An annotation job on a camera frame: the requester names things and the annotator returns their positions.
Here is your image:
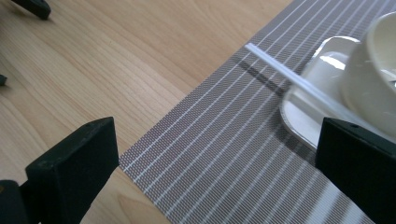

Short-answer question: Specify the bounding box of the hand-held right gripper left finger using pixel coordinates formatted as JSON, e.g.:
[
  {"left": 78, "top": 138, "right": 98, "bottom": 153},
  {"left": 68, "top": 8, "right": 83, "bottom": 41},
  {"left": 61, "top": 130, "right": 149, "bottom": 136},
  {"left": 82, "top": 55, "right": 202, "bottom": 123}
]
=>
[{"left": 20, "top": 116, "right": 120, "bottom": 224}]

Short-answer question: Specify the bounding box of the white square plate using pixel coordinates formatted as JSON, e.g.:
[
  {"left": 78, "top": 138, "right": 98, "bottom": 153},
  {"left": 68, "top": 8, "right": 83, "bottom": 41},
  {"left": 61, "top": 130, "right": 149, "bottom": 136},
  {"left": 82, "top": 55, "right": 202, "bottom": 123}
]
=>
[{"left": 278, "top": 35, "right": 396, "bottom": 152}]

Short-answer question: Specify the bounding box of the white chopstick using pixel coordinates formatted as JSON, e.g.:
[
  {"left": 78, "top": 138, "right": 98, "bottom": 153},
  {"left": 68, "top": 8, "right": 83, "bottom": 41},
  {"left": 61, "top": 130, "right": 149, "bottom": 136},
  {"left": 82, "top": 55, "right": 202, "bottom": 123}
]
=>
[{"left": 245, "top": 42, "right": 396, "bottom": 144}]

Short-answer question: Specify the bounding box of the cream bowl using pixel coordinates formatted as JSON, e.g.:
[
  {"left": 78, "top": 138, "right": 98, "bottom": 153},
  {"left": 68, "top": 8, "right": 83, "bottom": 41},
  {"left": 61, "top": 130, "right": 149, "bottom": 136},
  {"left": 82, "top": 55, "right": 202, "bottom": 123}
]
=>
[{"left": 339, "top": 11, "right": 396, "bottom": 138}]

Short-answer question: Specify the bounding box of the brown white-striped woven placemat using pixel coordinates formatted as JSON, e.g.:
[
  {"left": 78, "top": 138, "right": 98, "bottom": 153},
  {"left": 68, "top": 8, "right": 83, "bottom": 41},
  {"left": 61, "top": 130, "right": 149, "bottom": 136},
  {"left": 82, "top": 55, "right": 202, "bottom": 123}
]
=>
[{"left": 119, "top": 0, "right": 396, "bottom": 224}]

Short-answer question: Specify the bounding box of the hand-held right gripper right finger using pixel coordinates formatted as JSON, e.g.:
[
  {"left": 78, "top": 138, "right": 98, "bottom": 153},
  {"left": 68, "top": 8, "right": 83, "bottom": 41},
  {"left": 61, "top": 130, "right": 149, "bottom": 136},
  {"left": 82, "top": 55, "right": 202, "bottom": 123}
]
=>
[{"left": 314, "top": 117, "right": 396, "bottom": 224}]

